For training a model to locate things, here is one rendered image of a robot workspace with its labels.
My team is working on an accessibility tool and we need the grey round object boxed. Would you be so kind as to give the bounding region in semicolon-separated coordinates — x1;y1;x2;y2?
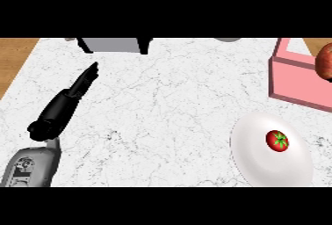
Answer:
212;38;243;43

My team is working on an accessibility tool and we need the grey and black appliance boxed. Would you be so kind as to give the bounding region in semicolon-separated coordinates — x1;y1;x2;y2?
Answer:
63;38;155;55

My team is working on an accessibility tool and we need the red tomato with green stem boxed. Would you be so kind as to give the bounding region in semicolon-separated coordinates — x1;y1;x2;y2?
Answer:
264;129;291;153

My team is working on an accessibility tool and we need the pink open box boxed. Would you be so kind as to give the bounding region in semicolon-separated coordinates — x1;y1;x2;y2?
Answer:
267;38;332;113

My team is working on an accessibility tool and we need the red apple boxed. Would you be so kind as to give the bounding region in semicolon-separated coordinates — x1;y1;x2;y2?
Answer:
314;42;332;83

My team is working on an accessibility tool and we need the white oval plate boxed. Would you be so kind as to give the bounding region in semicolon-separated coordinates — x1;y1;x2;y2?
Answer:
230;111;316;188

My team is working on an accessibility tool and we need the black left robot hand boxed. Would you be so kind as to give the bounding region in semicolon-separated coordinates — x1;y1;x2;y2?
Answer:
27;61;100;142

